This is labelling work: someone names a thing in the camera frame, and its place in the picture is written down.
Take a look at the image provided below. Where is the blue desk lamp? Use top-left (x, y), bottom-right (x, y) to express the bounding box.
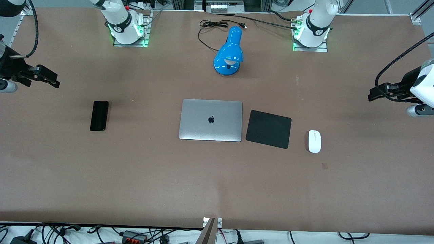
top-left (213, 26), bottom-right (244, 76)

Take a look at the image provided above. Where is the thin black lamp cable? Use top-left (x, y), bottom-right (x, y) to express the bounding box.
top-left (198, 20), bottom-right (247, 52)

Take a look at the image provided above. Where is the thick black table cable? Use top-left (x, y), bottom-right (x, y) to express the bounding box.
top-left (214, 13), bottom-right (299, 31)

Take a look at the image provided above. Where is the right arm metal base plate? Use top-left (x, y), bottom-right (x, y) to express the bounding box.
top-left (113, 10), bottom-right (150, 47)

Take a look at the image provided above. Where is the white computer mouse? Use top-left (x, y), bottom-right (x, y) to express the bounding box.
top-left (308, 130), bottom-right (322, 154)

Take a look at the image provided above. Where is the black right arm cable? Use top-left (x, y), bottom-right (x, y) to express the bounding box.
top-left (9, 0), bottom-right (39, 59)

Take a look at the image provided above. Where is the white power strip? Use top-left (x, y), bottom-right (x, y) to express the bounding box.
top-left (206, 0), bottom-right (245, 13)

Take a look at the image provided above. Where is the black smartphone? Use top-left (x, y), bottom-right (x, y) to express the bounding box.
top-left (90, 101), bottom-right (109, 131)

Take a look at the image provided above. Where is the grey box with orange connectors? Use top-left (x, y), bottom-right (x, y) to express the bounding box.
top-left (121, 230), bottom-right (148, 244)

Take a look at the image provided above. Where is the braided black left arm cable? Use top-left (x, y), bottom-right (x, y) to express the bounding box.
top-left (374, 32), bottom-right (434, 103)

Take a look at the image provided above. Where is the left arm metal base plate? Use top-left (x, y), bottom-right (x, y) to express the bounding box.
top-left (292, 15), bottom-right (329, 53)

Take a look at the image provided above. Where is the black floor cable loop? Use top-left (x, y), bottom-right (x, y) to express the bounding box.
top-left (337, 232), bottom-right (371, 240)

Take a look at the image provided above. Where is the brown camera support post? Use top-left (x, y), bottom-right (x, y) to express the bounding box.
top-left (196, 218), bottom-right (217, 244)

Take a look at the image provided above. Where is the black power adapter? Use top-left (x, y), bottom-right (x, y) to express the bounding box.
top-left (9, 236), bottom-right (37, 244)

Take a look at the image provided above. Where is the black mouse pad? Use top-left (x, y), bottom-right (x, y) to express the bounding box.
top-left (245, 110), bottom-right (292, 149)

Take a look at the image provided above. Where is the silver closed laptop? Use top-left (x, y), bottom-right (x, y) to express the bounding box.
top-left (178, 99), bottom-right (243, 142)

